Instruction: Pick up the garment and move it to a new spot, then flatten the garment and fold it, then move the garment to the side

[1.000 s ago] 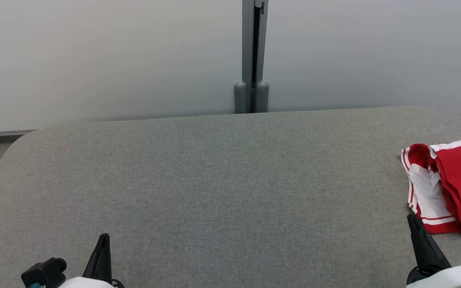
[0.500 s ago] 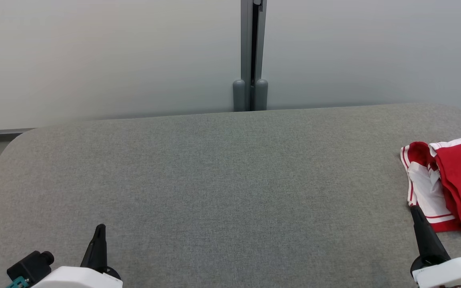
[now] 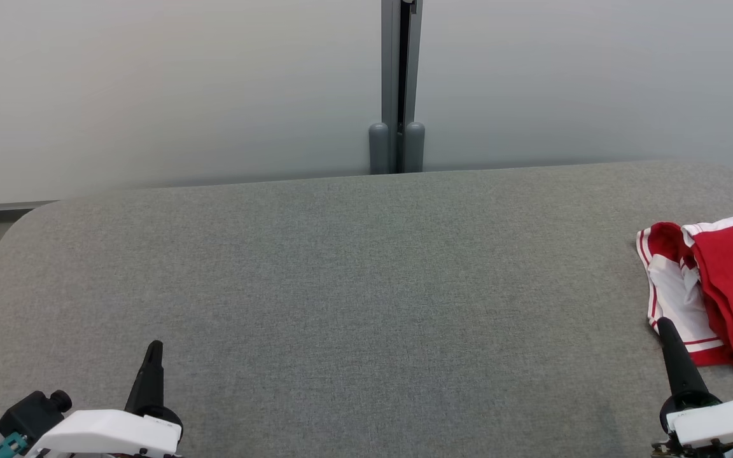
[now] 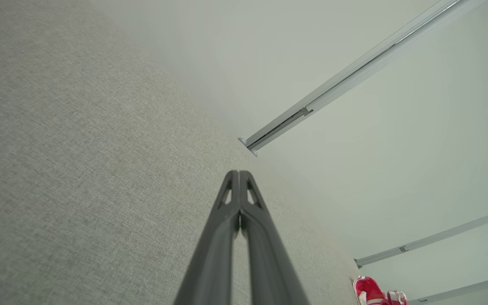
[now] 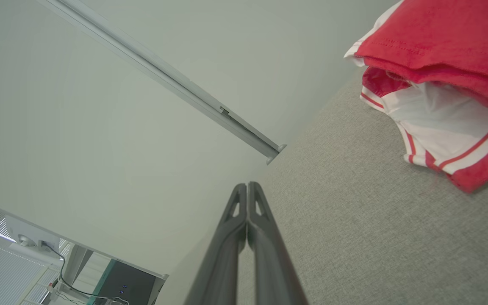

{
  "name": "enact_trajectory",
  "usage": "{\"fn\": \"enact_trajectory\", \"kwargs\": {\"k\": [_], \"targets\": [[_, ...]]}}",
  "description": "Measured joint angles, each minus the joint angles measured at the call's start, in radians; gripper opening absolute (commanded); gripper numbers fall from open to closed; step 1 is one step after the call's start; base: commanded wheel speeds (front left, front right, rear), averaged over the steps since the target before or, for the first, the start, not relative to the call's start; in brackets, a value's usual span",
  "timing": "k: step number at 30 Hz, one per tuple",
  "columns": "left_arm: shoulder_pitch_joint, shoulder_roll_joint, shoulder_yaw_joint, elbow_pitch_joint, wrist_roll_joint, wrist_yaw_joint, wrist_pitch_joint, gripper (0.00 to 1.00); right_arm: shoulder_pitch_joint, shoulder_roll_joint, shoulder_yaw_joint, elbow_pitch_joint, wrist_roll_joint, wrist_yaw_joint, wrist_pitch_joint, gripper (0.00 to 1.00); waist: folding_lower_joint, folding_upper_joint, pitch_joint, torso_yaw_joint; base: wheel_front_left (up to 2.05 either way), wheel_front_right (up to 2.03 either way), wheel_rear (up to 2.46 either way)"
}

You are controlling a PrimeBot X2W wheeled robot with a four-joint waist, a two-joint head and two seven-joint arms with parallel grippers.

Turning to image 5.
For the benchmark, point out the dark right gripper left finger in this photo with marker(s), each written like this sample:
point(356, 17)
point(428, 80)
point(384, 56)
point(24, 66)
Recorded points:
point(223, 262)

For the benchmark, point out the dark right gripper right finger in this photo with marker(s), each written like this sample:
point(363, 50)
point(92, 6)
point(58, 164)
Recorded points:
point(271, 262)

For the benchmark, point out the red jersey with white sleeves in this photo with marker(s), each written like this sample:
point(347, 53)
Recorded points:
point(443, 123)

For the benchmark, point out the dark cabinet with teal edge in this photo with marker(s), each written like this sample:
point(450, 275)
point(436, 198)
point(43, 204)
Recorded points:
point(129, 288)

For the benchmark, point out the white wall device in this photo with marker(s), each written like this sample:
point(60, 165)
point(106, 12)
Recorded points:
point(30, 237)

